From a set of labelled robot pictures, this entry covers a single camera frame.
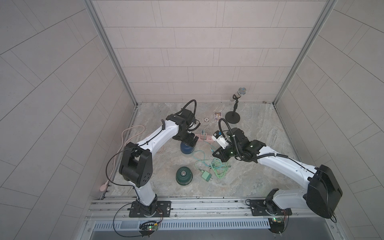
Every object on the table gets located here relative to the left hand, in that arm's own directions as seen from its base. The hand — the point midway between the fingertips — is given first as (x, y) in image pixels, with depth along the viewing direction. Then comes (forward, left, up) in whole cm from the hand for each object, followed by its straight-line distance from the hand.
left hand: (191, 140), depth 87 cm
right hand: (-10, -12, +3) cm, 16 cm away
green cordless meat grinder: (-21, +3, +1) cm, 21 cm away
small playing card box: (+24, -18, -6) cm, 31 cm away
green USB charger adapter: (-18, -9, -7) cm, 22 cm away
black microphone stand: (+23, -30, -7) cm, 38 cm away
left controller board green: (-41, +18, -7) cm, 45 cm away
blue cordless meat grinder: (-6, +2, 0) cm, 6 cm away
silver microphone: (+20, -29, +20) cm, 41 cm away
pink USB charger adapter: (+4, -8, -2) cm, 9 cm away
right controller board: (-39, -41, -8) cm, 57 cm away
